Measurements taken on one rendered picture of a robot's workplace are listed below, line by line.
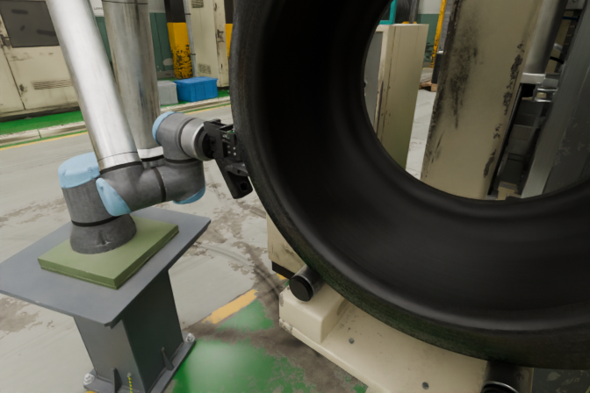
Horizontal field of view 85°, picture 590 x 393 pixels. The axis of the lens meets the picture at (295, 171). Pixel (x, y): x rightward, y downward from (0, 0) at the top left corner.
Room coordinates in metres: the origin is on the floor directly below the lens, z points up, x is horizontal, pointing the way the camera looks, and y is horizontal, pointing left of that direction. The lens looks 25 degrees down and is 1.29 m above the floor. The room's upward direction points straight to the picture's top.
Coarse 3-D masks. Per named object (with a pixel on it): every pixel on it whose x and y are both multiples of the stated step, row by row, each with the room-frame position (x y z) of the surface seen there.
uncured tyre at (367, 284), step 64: (256, 0) 0.40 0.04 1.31; (320, 0) 0.61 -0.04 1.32; (384, 0) 0.62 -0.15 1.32; (256, 64) 0.41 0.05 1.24; (320, 64) 0.66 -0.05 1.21; (256, 128) 0.41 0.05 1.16; (320, 128) 0.64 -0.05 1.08; (256, 192) 0.42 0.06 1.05; (320, 192) 0.53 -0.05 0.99; (384, 192) 0.58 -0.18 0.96; (576, 192) 0.42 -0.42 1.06; (320, 256) 0.34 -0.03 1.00; (384, 256) 0.44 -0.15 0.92; (448, 256) 0.45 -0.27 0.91; (512, 256) 0.41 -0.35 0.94; (576, 256) 0.37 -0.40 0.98; (384, 320) 0.29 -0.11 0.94; (448, 320) 0.25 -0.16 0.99; (512, 320) 0.22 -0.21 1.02; (576, 320) 0.19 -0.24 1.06
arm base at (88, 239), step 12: (120, 216) 0.87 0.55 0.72; (72, 228) 0.82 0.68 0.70; (84, 228) 0.80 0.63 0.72; (96, 228) 0.81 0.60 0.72; (108, 228) 0.82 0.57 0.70; (120, 228) 0.85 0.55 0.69; (132, 228) 0.88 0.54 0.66; (72, 240) 0.80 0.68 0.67; (84, 240) 0.79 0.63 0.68; (96, 240) 0.79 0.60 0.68; (108, 240) 0.81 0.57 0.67; (120, 240) 0.83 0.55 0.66; (84, 252) 0.78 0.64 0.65; (96, 252) 0.78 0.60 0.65
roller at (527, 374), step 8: (488, 368) 0.25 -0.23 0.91; (496, 368) 0.24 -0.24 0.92; (504, 368) 0.24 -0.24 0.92; (512, 368) 0.24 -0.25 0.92; (520, 368) 0.24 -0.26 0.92; (528, 368) 0.24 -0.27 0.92; (488, 376) 0.24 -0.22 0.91; (496, 376) 0.23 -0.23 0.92; (504, 376) 0.23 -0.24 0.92; (512, 376) 0.23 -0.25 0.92; (520, 376) 0.23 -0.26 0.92; (528, 376) 0.24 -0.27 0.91; (488, 384) 0.23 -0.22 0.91; (496, 384) 0.22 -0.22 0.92; (504, 384) 0.22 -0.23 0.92; (512, 384) 0.22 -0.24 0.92; (520, 384) 0.22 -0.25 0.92; (528, 384) 0.23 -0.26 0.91; (480, 392) 0.23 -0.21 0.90; (488, 392) 0.22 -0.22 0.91; (496, 392) 0.22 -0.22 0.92; (504, 392) 0.22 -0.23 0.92; (512, 392) 0.21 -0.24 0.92; (520, 392) 0.22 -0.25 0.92; (528, 392) 0.22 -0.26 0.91
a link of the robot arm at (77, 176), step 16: (80, 160) 0.89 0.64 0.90; (96, 160) 0.88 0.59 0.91; (64, 176) 0.81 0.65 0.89; (80, 176) 0.81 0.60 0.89; (96, 176) 0.83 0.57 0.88; (64, 192) 0.82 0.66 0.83; (80, 192) 0.81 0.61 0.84; (96, 192) 0.82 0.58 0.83; (80, 208) 0.81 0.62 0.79; (96, 208) 0.82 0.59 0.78
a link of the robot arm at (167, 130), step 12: (156, 120) 0.74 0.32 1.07; (168, 120) 0.72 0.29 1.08; (180, 120) 0.70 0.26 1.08; (156, 132) 0.72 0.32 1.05; (168, 132) 0.70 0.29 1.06; (180, 132) 0.67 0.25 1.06; (168, 144) 0.70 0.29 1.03; (180, 144) 0.67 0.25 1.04; (168, 156) 0.70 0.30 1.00; (180, 156) 0.70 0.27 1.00
